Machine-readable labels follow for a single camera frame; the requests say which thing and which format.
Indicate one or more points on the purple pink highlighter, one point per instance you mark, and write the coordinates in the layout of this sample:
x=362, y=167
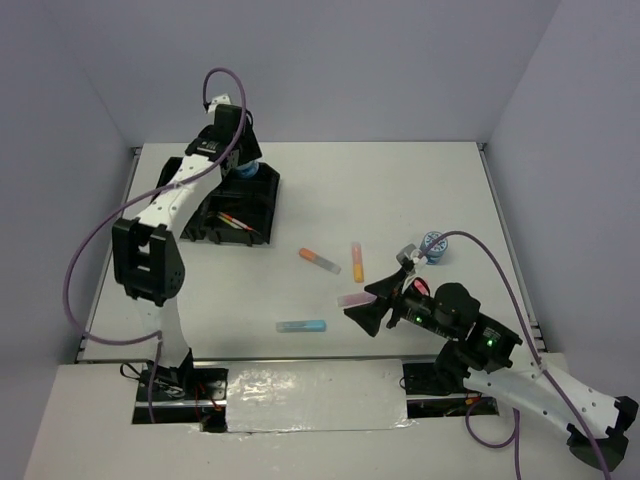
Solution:
x=350, y=300

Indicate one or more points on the silver foil plate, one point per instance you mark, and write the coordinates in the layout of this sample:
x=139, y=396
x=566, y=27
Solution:
x=315, y=396

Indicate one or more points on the yellow thin pen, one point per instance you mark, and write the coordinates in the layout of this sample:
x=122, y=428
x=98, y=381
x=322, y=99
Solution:
x=225, y=220

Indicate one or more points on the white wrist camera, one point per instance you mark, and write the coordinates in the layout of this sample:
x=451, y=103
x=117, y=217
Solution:
x=411, y=259
x=211, y=106

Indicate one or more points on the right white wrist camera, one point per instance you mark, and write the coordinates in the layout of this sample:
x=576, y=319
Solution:
x=411, y=259

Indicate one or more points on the pink capped glue bottle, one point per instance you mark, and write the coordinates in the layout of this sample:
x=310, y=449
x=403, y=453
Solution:
x=421, y=286

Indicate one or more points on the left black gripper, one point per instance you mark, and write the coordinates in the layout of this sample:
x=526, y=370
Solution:
x=251, y=149

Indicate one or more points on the orange capped highlighter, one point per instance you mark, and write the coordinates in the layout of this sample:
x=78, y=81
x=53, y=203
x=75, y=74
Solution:
x=319, y=261

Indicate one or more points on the blue highlighter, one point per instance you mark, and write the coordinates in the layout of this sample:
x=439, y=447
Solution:
x=308, y=326

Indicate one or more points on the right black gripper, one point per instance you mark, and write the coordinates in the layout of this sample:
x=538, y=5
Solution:
x=387, y=288

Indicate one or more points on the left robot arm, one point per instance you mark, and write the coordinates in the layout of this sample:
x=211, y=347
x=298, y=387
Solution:
x=147, y=260

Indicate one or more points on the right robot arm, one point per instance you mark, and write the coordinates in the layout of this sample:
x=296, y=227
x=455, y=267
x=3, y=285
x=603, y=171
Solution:
x=483, y=355

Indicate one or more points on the black four-compartment tray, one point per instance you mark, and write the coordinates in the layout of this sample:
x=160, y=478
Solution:
x=240, y=205

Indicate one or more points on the orange thin pen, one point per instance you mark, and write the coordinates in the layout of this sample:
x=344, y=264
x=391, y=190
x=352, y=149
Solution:
x=237, y=222

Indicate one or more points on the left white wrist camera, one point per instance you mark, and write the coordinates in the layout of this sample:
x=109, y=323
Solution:
x=211, y=106

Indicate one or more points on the pink orange highlighter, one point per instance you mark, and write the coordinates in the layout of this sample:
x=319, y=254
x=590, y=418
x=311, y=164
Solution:
x=357, y=262

